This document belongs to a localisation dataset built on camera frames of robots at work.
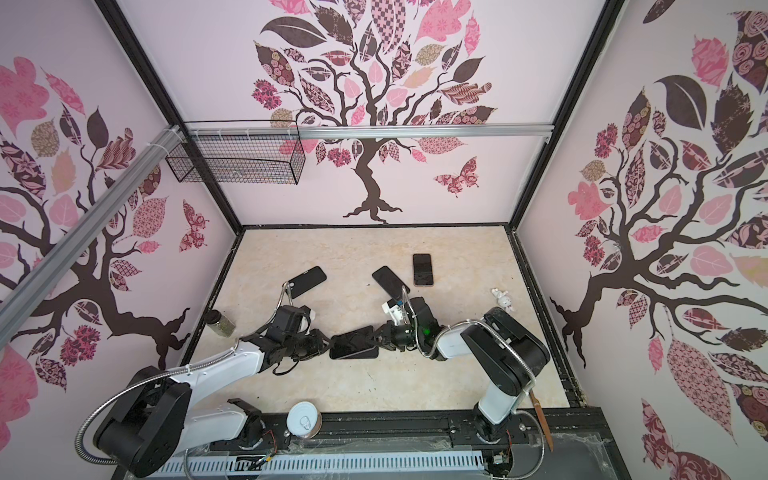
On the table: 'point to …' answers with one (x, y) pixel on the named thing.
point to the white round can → (304, 419)
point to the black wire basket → (239, 152)
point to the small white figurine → (504, 300)
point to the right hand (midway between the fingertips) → (367, 339)
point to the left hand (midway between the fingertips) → (331, 349)
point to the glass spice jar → (221, 324)
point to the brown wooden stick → (543, 421)
